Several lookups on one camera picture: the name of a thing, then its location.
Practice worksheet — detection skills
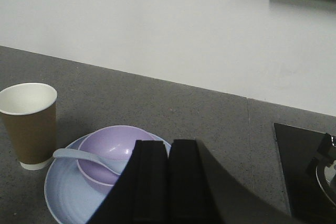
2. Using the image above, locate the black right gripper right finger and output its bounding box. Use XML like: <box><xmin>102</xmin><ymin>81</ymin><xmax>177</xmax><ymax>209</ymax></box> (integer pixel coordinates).
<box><xmin>166</xmin><ymin>138</ymin><xmax>316</xmax><ymax>224</ymax></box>

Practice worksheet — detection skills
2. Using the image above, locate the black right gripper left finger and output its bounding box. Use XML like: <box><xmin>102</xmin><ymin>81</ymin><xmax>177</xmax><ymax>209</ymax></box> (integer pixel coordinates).
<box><xmin>88</xmin><ymin>140</ymin><xmax>168</xmax><ymax>223</ymax></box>

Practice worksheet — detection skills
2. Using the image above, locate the light blue plastic spoon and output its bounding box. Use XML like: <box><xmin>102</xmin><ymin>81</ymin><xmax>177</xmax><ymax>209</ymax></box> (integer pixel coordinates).
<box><xmin>52</xmin><ymin>148</ymin><xmax>128</xmax><ymax>175</ymax></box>

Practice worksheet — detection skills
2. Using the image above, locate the purple plastic bowl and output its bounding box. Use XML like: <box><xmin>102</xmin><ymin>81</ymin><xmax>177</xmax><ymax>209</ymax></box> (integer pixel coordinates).
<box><xmin>77</xmin><ymin>125</ymin><xmax>157</xmax><ymax>194</ymax></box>

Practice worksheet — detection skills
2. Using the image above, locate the brown paper cup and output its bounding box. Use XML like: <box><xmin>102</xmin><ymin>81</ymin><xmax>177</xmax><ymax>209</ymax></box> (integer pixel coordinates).
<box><xmin>1</xmin><ymin>83</ymin><xmax>57</xmax><ymax>170</ymax></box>

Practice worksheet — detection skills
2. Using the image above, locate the light blue plastic plate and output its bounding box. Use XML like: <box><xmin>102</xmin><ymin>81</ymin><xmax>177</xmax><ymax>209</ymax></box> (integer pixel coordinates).
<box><xmin>44</xmin><ymin>132</ymin><xmax>173</xmax><ymax>224</ymax></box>

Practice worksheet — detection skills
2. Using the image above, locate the black gas cooktop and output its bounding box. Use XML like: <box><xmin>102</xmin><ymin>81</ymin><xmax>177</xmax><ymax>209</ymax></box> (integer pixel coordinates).
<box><xmin>274</xmin><ymin>123</ymin><xmax>335</xmax><ymax>223</ymax></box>

